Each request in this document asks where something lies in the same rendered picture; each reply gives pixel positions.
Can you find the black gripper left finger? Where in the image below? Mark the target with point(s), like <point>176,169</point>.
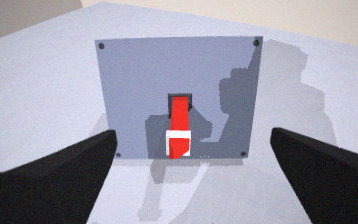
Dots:
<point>61,187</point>

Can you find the grey-blue flat panel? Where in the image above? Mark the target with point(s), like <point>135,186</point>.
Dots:
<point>218,75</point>

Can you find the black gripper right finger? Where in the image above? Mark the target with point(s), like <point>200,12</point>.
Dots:
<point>323,176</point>

